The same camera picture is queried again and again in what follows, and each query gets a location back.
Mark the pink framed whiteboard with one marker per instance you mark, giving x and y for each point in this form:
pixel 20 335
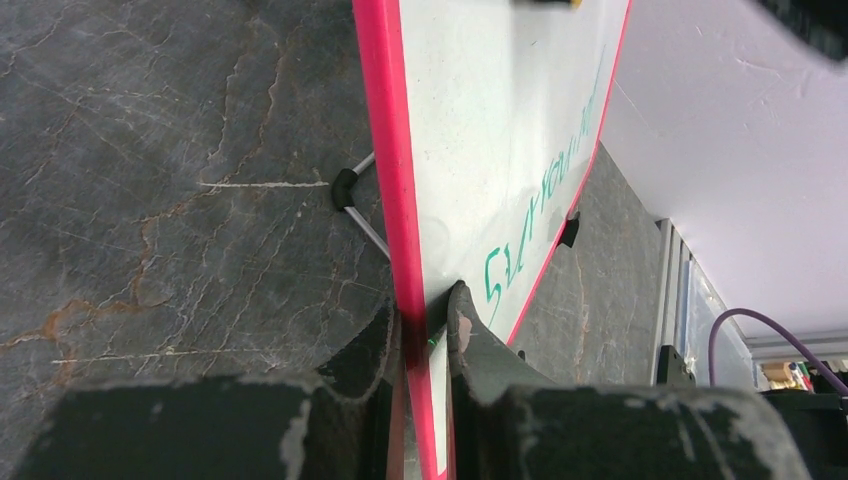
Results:
pixel 485 118

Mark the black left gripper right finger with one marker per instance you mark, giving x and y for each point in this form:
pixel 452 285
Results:
pixel 509 421

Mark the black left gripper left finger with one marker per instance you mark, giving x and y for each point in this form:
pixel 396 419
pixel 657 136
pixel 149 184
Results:
pixel 331 422

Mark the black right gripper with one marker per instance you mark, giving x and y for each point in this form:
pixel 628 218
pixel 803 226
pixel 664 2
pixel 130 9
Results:
pixel 820 24

